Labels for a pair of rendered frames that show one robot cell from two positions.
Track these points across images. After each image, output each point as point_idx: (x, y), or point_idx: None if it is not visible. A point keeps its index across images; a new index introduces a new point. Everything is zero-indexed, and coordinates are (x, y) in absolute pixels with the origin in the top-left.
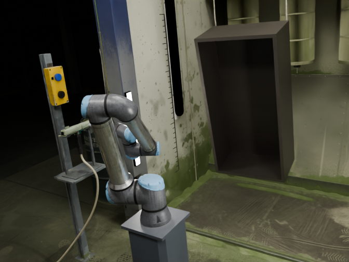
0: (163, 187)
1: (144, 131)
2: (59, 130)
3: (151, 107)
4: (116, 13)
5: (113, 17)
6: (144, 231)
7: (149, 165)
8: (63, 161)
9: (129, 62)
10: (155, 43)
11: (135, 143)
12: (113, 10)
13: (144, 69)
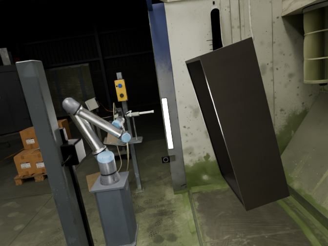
0: (106, 162)
1: (96, 123)
2: None
3: (191, 111)
4: (157, 45)
5: (153, 48)
6: (95, 183)
7: (185, 151)
8: None
9: (168, 78)
10: None
11: None
12: (154, 43)
13: (184, 83)
